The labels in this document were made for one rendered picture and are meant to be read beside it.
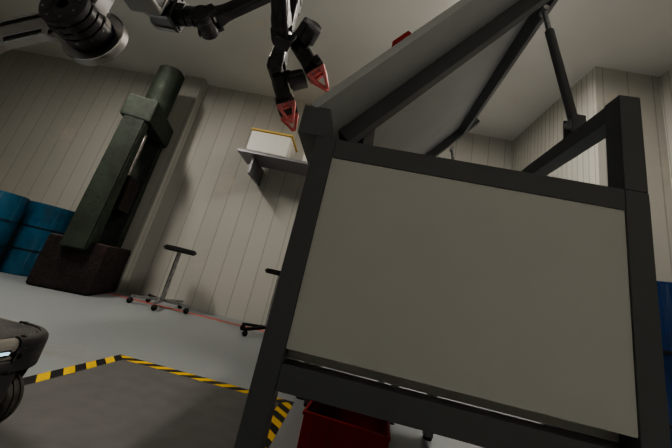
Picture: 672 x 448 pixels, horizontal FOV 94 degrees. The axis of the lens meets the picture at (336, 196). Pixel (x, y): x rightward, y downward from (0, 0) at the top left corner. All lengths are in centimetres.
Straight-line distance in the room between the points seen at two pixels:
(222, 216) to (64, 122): 282
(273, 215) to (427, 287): 366
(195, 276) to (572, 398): 401
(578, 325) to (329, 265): 40
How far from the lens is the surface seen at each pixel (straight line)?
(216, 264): 423
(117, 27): 136
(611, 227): 71
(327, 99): 67
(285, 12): 115
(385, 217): 57
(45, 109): 639
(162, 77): 460
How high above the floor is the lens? 52
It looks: 17 degrees up
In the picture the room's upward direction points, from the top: 13 degrees clockwise
